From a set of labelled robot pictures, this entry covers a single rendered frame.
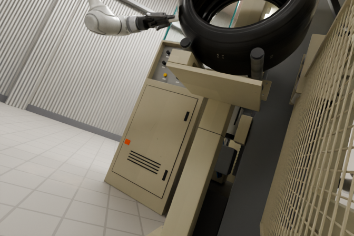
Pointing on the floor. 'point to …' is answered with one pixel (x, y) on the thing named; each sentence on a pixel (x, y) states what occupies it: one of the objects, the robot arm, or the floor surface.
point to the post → (205, 147)
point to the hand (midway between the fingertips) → (175, 18)
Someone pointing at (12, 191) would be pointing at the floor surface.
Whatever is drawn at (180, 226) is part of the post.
